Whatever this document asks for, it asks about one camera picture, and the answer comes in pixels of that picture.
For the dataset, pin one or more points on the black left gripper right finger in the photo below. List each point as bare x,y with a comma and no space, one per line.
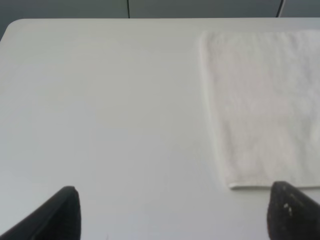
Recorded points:
291,214

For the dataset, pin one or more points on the white towel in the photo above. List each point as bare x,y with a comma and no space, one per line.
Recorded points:
262,96

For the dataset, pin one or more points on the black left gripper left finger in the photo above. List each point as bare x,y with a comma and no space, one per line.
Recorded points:
59,218

